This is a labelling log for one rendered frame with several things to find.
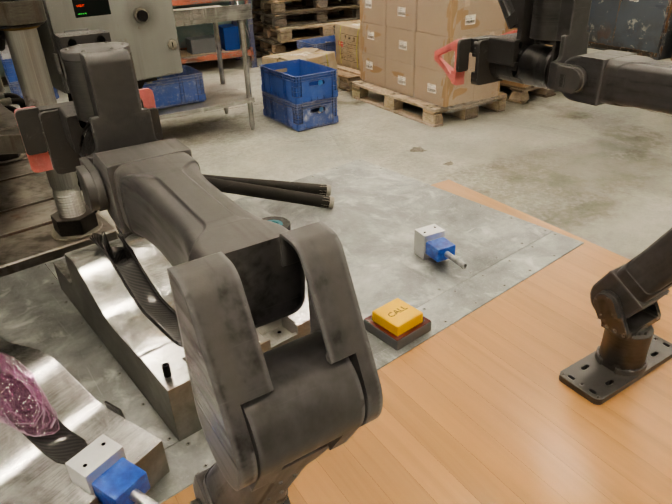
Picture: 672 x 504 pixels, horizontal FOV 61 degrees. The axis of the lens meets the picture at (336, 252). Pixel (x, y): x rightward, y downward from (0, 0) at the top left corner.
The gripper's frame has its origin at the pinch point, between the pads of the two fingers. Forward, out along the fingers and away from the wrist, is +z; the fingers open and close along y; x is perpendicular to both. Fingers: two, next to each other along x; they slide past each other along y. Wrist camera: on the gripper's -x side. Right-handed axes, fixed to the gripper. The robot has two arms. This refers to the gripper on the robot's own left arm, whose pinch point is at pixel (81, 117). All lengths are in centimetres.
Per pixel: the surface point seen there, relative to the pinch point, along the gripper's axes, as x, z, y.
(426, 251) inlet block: 38, 3, -57
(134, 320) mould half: 31.7, 3.9, -0.7
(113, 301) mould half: 30.4, 9.0, 0.9
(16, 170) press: 40, 117, 5
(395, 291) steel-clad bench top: 40, -3, -45
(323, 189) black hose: 37, 41, -57
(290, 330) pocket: 33.5, -9.8, -19.6
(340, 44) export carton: 79, 451, -328
